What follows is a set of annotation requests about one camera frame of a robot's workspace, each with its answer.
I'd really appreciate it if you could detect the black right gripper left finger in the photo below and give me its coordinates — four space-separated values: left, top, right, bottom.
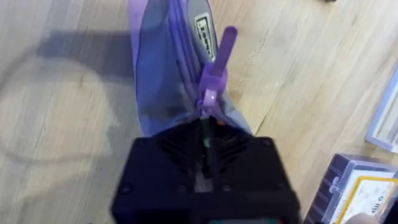
112 118 206 206

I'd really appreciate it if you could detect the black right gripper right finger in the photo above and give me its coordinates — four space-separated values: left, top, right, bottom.
203 116 300 206

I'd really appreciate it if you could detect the grey purple zip bag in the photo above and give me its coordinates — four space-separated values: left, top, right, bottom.
127 0 253 138

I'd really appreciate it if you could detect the clear plastic box yellow label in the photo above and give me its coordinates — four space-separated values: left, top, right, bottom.
303 153 398 224

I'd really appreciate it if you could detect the flat clear plastic box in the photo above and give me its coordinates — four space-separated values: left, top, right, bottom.
364 62 398 154

